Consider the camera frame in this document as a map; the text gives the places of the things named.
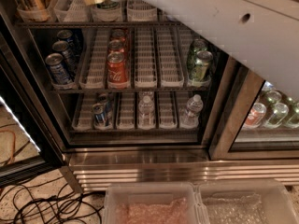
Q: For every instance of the water bottle centre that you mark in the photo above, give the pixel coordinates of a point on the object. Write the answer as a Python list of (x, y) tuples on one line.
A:
[(146, 112)]

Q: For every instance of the green can back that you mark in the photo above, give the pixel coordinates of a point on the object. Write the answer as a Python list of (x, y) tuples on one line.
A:
[(197, 45)]

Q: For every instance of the closed glass fridge door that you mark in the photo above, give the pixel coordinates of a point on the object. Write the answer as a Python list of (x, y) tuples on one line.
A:
[(233, 141)]

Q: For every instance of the red cola can back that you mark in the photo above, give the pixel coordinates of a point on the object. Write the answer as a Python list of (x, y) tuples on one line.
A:
[(119, 34)]

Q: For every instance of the white green 7up can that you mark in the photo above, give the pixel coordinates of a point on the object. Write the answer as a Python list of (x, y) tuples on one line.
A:
[(107, 5)]

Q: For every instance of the blue can shelf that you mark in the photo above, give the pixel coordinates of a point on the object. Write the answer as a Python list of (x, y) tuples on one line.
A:
[(100, 115), (104, 99)]

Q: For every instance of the clear plastic bin left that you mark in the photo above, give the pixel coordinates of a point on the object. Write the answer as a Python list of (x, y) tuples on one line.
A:
[(152, 193)]

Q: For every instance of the open fridge door left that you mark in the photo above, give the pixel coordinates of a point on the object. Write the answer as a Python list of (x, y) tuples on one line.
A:
[(15, 100)]

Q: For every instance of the blue can bottom shelf back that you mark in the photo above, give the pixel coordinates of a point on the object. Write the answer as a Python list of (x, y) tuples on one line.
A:
[(104, 99)]

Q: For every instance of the pink bubble wrap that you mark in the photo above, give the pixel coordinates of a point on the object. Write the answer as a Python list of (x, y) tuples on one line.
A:
[(140, 213)]

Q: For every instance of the red coca cola can front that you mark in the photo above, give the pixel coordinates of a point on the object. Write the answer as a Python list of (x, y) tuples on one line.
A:
[(116, 67)]

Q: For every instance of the blue pepsi can back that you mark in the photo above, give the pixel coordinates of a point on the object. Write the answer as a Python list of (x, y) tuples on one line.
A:
[(72, 38)]

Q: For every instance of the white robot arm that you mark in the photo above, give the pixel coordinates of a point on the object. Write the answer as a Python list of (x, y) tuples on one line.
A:
[(261, 34)]

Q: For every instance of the red can right fridge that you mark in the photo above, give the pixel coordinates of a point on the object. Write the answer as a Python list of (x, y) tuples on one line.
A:
[(255, 115)]

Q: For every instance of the blue pepsi can middle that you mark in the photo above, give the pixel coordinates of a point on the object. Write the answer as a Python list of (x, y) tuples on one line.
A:
[(63, 48)]

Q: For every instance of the blue can bottom shelf front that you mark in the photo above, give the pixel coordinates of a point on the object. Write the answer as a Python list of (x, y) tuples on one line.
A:
[(100, 115)]

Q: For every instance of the green can front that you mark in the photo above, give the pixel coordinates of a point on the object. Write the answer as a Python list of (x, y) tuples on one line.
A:
[(200, 66)]

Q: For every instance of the clear plastic bin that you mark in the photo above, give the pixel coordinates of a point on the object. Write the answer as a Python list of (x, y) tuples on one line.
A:
[(276, 201), (152, 193)]

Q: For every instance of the water bottle right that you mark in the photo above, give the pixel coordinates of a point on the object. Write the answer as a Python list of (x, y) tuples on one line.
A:
[(191, 112)]

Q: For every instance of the clear bubble wrap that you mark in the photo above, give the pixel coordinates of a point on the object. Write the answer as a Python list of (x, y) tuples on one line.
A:
[(243, 209)]

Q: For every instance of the blue pepsi can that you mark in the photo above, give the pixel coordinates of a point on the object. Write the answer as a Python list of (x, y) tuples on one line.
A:
[(58, 69), (63, 48), (72, 38)]

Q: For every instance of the water bottle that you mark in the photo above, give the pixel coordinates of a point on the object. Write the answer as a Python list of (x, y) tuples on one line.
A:
[(191, 112), (146, 112)]

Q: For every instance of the clear plastic bin right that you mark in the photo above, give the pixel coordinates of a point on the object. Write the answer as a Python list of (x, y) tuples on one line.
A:
[(276, 201)]

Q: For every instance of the red cola can middle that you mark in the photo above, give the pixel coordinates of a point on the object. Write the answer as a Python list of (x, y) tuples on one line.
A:
[(116, 46)]

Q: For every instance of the blue pepsi can front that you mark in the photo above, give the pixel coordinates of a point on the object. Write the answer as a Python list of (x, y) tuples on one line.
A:
[(58, 69)]

